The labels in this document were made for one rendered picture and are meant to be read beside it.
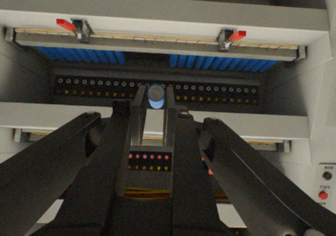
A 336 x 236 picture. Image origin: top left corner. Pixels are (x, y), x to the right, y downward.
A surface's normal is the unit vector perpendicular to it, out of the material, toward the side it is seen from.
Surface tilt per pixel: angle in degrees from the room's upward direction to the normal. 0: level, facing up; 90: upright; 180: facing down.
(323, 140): 90
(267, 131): 111
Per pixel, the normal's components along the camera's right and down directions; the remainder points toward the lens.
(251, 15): 0.05, -0.18
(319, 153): 0.04, 0.18
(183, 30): -0.04, 0.98
